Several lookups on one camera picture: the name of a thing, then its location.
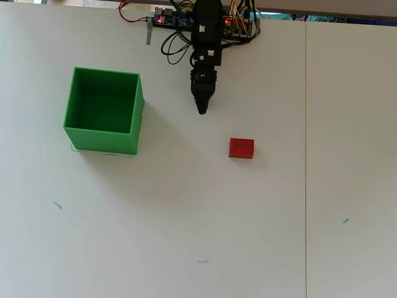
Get red block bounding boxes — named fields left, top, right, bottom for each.
left=228, top=138, right=256, bottom=159

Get black power cable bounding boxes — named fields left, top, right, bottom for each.
left=249, top=0, right=262, bottom=40

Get yellow and orange jumper wires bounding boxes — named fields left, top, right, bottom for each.
left=230, top=0, right=251, bottom=32

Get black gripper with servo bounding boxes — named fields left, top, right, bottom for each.
left=189, top=46, right=224, bottom=115

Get green circuit board with connectors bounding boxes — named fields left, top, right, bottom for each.
left=221, top=9, right=253, bottom=40

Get grey tape strip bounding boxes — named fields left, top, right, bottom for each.
left=145, top=17, right=154, bottom=46

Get thin red wire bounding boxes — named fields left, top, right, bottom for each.
left=118, top=0, right=156, bottom=24

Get green plastic bin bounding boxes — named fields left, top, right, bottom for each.
left=63, top=66, right=146, bottom=155

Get blue controller circuit board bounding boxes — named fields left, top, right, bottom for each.
left=153, top=7, right=195, bottom=29

